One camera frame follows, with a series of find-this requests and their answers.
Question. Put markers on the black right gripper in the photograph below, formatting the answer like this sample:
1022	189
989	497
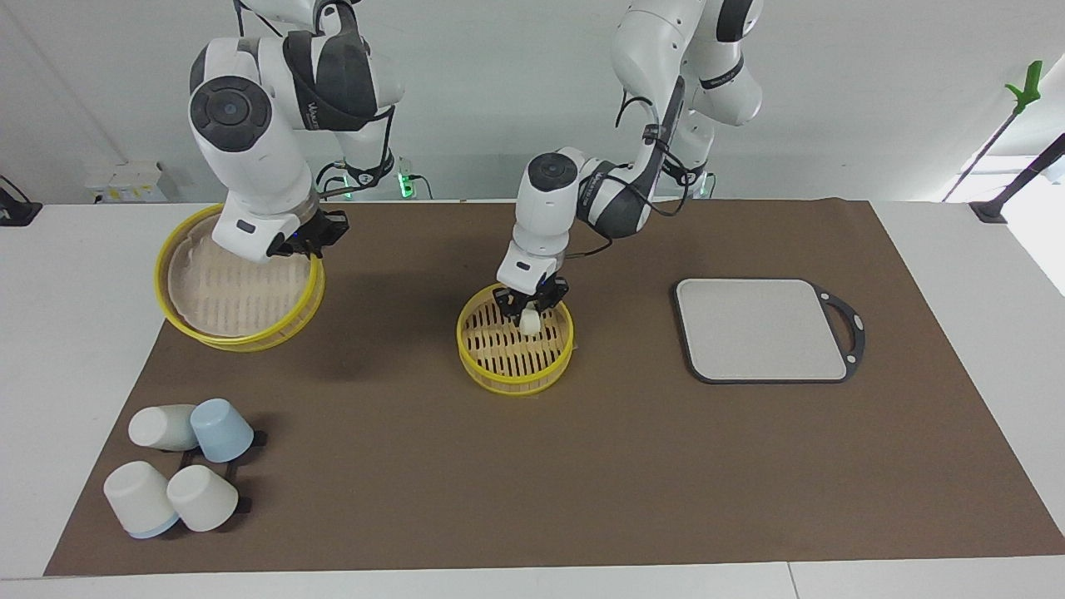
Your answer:
320	229

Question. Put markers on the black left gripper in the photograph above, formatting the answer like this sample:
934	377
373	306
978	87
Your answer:
532	291

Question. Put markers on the white steamed bun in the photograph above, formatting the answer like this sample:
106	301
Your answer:
531	323

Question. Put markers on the white mesh steamer liner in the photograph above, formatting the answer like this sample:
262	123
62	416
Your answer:
233	299

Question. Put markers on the yellow steamer tier with liner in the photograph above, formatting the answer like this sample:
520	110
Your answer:
241	341

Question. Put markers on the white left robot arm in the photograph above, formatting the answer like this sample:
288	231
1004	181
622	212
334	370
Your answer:
549	200

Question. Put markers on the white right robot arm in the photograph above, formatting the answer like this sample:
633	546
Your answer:
258	141

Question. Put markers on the yellow slatted steamer basket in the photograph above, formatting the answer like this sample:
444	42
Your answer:
507	366

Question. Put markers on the white box with yellow labels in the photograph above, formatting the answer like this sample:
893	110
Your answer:
129	181

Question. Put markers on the brown table mat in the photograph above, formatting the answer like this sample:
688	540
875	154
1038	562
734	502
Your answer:
374	449

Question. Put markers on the light blue plastic cup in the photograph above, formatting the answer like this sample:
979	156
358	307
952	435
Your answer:
223	431

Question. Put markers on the white cup with blue rim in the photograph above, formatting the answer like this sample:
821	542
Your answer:
158	426
137	499

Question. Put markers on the white plastic cup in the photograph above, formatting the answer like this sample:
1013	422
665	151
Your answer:
204	499

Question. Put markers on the black clamp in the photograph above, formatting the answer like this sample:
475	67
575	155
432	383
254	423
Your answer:
17	212

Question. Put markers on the thin black pole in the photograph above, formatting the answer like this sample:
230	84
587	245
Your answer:
978	158

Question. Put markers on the green clip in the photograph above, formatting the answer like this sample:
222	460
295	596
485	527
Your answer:
1027	87

